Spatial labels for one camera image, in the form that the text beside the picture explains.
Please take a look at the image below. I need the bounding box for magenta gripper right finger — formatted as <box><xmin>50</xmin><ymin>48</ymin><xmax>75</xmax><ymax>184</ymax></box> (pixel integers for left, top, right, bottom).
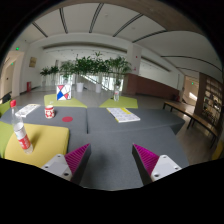
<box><xmin>132</xmin><ymin>144</ymin><xmax>181</xmax><ymax>185</ymax></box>

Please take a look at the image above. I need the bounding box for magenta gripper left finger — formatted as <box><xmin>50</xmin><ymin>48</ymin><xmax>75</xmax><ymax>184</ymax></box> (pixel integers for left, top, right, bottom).
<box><xmin>42</xmin><ymin>144</ymin><xmax>91</xmax><ymax>184</ymax></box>

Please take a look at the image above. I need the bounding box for red-capped water bottle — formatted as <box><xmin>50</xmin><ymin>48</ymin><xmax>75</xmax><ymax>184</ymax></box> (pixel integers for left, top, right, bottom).
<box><xmin>10</xmin><ymin>100</ymin><xmax>33</xmax><ymax>154</ymax></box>

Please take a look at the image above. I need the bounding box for clear distant water bottle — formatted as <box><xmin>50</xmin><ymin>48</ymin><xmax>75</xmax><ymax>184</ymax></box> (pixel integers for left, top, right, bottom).
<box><xmin>113</xmin><ymin>86</ymin><xmax>119</xmax><ymax>101</ymax></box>

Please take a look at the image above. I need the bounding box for yellow seat cushion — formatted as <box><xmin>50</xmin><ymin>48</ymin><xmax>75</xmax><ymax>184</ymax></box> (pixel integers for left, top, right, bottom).
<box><xmin>4</xmin><ymin>124</ymin><xmax>69</xmax><ymax>167</ymax></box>

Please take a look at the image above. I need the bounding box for red white patterned mug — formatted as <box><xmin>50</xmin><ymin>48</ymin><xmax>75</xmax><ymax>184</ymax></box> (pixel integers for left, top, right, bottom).
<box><xmin>45</xmin><ymin>105</ymin><xmax>55</xmax><ymax>119</ymax></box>

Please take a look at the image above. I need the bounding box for yellow open booklet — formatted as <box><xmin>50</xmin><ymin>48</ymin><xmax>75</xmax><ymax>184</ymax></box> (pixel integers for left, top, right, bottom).
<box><xmin>107</xmin><ymin>108</ymin><xmax>140</xmax><ymax>123</ymax></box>

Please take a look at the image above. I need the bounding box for long wooden bench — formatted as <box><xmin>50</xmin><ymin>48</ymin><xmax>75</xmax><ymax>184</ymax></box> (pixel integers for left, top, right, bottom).
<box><xmin>163</xmin><ymin>101</ymin><xmax>218</xmax><ymax>147</ymax></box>

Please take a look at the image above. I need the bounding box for green table left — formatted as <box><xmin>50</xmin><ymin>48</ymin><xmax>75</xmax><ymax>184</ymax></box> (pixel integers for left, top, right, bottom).
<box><xmin>44</xmin><ymin>94</ymin><xmax>86</xmax><ymax>108</ymax></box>

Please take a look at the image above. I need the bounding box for green table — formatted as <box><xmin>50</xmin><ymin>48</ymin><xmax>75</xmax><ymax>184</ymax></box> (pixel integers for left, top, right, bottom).
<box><xmin>44</xmin><ymin>94</ymin><xmax>86</xmax><ymax>108</ymax></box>
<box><xmin>100</xmin><ymin>96</ymin><xmax>138</xmax><ymax>109</ymax></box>

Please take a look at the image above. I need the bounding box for green table right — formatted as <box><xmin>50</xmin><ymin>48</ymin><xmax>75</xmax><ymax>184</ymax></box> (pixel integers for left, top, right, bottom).
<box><xmin>100</xmin><ymin>96</ymin><xmax>138</xmax><ymax>109</ymax></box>

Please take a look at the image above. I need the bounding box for white magazine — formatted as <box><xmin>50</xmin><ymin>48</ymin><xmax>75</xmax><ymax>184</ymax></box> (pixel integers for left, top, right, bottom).
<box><xmin>16</xmin><ymin>104</ymin><xmax>40</xmax><ymax>118</ymax></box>

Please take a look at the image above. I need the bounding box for colourful geometric cube box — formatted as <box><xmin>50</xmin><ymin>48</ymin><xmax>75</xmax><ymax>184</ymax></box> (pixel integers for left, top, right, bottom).
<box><xmin>56</xmin><ymin>84</ymin><xmax>72</xmax><ymax>101</ymax></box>

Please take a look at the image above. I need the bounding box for wooden bookshelf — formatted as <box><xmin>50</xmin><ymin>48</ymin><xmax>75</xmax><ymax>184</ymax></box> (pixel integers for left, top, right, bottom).
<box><xmin>194</xmin><ymin>73</ymin><xmax>223</xmax><ymax>126</ymax></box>

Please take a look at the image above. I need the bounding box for green chair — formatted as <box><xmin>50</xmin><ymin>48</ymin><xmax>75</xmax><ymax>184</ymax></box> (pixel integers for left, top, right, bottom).
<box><xmin>0</xmin><ymin>101</ymin><xmax>10</xmax><ymax>117</ymax></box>

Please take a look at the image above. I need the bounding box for red fire extinguisher box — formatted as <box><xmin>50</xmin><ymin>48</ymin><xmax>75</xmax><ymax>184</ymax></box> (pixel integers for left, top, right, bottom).
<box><xmin>27</xmin><ymin>82</ymin><xmax>31</xmax><ymax>92</ymax></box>

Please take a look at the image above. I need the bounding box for potted plant white pot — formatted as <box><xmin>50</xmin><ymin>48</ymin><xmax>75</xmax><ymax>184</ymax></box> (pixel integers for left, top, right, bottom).
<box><xmin>71</xmin><ymin>56</ymin><xmax>92</xmax><ymax>93</ymax></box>

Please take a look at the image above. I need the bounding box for potted plant centre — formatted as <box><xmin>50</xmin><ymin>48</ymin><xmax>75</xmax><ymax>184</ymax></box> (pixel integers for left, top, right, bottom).
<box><xmin>91</xmin><ymin>52</ymin><xmax>108</xmax><ymax>93</ymax></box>

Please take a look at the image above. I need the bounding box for potted plant right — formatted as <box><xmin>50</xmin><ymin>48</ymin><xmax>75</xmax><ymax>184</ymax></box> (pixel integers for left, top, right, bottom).
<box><xmin>108</xmin><ymin>56</ymin><xmax>131</xmax><ymax>87</ymax></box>

